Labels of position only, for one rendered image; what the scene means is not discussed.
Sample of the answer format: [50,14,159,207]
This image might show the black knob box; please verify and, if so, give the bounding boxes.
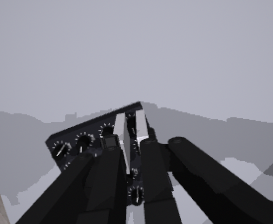
[45,101,144,206]

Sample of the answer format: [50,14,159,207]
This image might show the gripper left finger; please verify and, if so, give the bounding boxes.
[15,113,130,224]

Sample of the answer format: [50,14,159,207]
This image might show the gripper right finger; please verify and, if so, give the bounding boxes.
[136,110,273,224]

